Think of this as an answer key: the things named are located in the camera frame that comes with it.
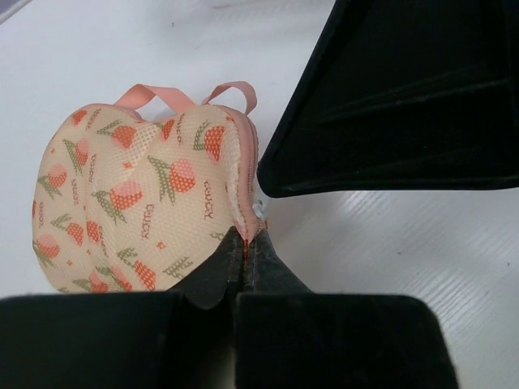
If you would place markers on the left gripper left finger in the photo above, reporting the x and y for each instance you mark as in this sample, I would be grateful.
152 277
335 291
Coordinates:
179 338

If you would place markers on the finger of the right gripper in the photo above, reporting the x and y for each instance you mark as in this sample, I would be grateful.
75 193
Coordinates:
402 95

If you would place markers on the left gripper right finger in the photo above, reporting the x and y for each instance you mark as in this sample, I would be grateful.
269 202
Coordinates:
290 337

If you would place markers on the floral mesh laundry bag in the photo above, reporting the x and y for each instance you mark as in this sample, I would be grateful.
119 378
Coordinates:
134 196

